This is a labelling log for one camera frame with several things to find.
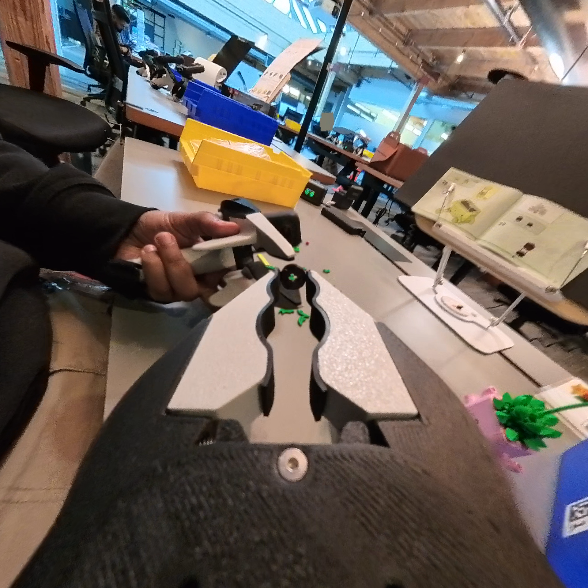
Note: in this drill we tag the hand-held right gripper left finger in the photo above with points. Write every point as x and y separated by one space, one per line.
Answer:
220 363

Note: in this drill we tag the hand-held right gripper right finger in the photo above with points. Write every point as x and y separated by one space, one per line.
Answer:
367 367

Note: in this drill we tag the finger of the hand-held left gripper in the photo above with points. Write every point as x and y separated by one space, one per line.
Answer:
273 234
289 227

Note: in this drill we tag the brown round toy brick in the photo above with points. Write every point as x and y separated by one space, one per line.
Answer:
287 280

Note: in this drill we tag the person's left forearm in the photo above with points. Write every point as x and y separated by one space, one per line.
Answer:
69 206

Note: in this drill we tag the person's left hand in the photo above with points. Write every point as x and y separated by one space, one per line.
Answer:
156 229

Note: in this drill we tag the black charger with green lights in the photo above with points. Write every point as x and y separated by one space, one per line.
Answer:
313 193

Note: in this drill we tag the flat black bar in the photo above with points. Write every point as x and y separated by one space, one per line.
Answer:
342 220

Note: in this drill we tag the small black box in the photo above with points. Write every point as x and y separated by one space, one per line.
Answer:
347 196

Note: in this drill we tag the yellow plastic bin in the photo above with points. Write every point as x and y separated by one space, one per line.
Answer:
243 174

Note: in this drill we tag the scatter of green leaf pieces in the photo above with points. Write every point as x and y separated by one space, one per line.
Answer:
301 316

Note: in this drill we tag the white book stand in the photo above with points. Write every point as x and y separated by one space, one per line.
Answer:
459 312

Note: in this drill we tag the blue plastic bin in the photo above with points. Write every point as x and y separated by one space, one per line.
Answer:
239 117
195 92

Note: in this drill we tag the brown leather bag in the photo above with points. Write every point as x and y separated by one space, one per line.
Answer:
404 158

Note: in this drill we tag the tilted printed sheet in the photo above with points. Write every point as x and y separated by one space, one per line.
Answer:
287 69

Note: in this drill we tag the black pole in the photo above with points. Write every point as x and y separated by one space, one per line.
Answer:
321 69

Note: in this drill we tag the pink toy pot with plant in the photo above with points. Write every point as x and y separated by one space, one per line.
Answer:
523 418

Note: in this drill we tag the long wooden top desk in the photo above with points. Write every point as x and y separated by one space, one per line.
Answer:
147 108

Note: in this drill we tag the person's khaki trousers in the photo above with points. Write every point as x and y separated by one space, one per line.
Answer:
55 413

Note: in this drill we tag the white paper roll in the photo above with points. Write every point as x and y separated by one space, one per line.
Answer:
212 70

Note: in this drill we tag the white printed sheet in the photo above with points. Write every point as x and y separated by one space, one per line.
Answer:
558 404

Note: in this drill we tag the black device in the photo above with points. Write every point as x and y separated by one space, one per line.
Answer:
170 69

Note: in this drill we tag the open instruction booklet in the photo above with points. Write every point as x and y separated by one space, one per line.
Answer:
505 225

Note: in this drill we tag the person's black jacket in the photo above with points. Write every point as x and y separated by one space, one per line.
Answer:
18 344

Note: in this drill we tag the black office chair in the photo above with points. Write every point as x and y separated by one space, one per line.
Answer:
41 119
103 55

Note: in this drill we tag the blue bin with white tag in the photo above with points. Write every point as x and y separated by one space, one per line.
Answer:
569 482

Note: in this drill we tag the black divider panel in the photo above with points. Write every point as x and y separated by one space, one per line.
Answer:
519 133

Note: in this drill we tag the wooden pillar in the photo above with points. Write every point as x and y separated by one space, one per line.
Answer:
27 41

